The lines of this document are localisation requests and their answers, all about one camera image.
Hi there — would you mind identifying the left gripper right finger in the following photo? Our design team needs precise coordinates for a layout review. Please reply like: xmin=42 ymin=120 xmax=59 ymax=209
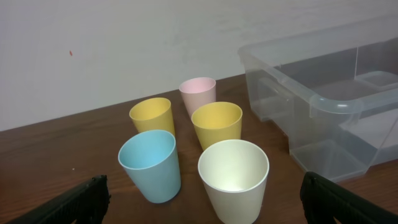
xmin=300 ymin=172 xmax=397 ymax=224

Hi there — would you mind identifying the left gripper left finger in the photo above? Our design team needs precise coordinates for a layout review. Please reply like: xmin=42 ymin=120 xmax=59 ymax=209
xmin=8 ymin=175 xmax=111 ymax=224

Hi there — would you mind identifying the clear plastic storage container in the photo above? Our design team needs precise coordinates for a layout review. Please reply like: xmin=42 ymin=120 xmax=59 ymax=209
xmin=238 ymin=15 xmax=398 ymax=183

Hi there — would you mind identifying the light blue plastic cup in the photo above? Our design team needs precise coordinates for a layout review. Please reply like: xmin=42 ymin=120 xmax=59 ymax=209
xmin=118 ymin=129 xmax=181 ymax=203

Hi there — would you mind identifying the pale green plastic cup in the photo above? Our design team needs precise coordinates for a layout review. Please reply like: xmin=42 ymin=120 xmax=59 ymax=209
xmin=198 ymin=139 xmax=270 ymax=223

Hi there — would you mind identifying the yellow plastic cup far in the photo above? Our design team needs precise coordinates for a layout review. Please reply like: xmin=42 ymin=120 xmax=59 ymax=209
xmin=129 ymin=97 xmax=175 ymax=135

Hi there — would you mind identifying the yellow plastic cup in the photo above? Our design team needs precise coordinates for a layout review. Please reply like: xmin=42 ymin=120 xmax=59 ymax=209
xmin=191 ymin=101 xmax=243 ymax=151
xmin=129 ymin=97 xmax=175 ymax=135

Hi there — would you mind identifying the yellow plastic cup near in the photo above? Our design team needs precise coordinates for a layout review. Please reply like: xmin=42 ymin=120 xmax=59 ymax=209
xmin=191 ymin=101 xmax=243 ymax=151

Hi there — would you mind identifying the pink plastic cup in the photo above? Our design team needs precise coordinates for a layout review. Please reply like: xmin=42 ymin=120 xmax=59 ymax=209
xmin=179 ymin=77 xmax=216 ymax=118

